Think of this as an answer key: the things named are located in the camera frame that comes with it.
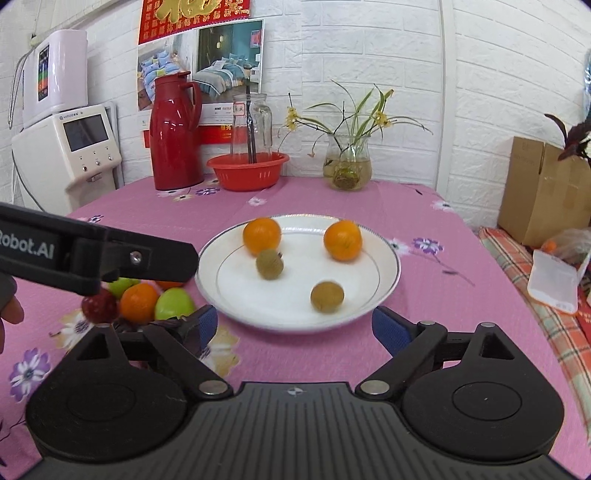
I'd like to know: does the orange on plate left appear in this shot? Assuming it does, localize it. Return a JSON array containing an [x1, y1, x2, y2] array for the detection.
[[242, 217, 281, 257]]

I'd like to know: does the white plastic bag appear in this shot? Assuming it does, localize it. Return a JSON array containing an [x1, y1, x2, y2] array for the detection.
[[527, 227, 590, 315]]

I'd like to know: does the brown longan upper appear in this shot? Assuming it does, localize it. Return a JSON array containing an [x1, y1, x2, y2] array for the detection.
[[256, 249, 283, 280]]

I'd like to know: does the brown longan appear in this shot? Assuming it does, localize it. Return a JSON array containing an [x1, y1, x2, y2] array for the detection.
[[310, 281, 345, 313], [256, 249, 283, 280]]

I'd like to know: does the clear glass pitcher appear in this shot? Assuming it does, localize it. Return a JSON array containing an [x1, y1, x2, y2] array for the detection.
[[230, 93, 273, 164]]

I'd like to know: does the person's left hand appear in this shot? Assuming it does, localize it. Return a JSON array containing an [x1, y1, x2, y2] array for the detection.
[[0, 296, 24, 352]]

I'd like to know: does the orange on plate right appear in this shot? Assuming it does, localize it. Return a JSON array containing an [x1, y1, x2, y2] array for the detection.
[[324, 220, 363, 262]]

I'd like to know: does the bedding poster calendar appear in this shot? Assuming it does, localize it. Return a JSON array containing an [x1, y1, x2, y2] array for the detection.
[[136, 19, 264, 144]]

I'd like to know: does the cardboard box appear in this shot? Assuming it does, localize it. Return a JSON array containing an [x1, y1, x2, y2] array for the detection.
[[497, 137, 590, 249]]

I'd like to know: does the glass vase with plant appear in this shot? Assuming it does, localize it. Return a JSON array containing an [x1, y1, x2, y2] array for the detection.
[[277, 81, 431, 192]]

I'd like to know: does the red plum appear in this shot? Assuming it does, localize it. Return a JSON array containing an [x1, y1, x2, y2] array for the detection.
[[81, 288, 119, 324]]

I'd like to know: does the plaid cloth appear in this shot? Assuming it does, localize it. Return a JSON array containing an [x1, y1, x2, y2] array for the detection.
[[478, 227, 590, 430]]

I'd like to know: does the brown longan lower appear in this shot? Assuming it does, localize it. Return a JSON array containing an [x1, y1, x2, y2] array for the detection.
[[310, 281, 345, 313]]

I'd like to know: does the white round plate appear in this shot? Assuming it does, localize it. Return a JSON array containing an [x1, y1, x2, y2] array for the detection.
[[195, 214, 402, 333]]

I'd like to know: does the dark red leaf plant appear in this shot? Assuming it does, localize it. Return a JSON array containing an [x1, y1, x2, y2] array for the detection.
[[544, 113, 591, 166]]

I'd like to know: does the red gold fu banner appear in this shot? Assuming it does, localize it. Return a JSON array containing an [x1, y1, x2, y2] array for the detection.
[[138, 0, 250, 45]]

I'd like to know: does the orange on plate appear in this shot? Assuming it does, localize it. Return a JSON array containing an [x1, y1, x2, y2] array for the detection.
[[324, 220, 363, 262], [242, 217, 281, 257]]

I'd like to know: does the orange tangerine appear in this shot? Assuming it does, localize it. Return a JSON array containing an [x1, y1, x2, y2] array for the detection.
[[119, 283, 159, 325], [155, 281, 184, 291]]

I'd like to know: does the red thermos jug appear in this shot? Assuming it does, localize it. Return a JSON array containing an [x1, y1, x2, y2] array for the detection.
[[149, 71, 204, 191]]

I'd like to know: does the white wall water purifier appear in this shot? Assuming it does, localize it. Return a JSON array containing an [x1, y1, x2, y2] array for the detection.
[[23, 29, 88, 128]]

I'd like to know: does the red plastic basket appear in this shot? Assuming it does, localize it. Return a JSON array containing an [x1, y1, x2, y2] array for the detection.
[[206, 152, 290, 192]]

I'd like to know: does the green apple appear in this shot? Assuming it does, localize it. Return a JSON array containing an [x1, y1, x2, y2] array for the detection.
[[107, 277, 140, 299], [154, 287, 197, 320]]

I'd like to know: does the white water dispenser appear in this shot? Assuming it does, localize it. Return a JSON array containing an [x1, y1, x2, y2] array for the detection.
[[11, 102, 124, 216]]

